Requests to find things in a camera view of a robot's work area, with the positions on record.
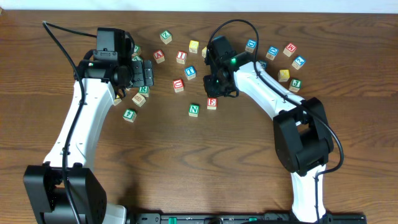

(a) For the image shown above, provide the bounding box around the red letter E block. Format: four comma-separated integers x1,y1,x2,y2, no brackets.
207,98,218,110

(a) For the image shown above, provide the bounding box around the green letter N block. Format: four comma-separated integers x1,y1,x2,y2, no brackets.
188,104,200,117

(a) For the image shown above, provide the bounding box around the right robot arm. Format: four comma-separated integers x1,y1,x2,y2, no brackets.
203,36,333,223

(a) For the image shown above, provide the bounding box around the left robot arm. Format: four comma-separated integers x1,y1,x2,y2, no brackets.
23,27,154,223

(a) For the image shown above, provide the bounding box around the green letter R block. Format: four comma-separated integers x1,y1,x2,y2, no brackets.
138,86,150,97

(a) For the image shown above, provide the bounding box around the red letter A block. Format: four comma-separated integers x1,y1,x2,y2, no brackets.
153,50,165,63

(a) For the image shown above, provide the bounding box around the pineapple B wooden block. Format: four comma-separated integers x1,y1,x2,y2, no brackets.
132,93,146,107

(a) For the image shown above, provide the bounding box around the blue letter T block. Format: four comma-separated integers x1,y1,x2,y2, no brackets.
184,66,197,80

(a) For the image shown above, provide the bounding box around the yellow block with animal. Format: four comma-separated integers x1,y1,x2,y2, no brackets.
201,47,207,58

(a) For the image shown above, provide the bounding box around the yellow letter G block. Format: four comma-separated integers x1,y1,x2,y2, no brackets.
113,95,122,106

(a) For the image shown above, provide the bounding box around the red letter U block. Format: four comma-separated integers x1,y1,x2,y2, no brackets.
172,78,184,93

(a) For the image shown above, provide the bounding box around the red letter I block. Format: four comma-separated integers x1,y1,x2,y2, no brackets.
176,51,187,64

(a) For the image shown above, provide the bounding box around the green letter Z block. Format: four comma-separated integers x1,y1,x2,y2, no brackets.
160,30,172,45

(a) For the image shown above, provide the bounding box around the yellow block back row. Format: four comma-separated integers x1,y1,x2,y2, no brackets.
188,40,199,54

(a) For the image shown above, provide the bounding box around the blue number 5 block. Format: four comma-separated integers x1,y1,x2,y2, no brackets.
259,60,267,70

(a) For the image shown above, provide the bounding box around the blue letter D block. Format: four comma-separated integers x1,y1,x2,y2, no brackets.
245,39,257,53

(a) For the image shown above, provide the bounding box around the green letter J block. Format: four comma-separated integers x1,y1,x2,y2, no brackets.
289,78,302,92

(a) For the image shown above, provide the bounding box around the red letter M block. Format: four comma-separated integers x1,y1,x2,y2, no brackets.
283,43,297,57

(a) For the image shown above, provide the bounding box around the blue number 2 block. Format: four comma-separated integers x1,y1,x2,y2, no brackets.
292,55,306,70

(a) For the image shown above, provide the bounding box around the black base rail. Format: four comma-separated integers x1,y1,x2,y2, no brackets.
126,212,368,224

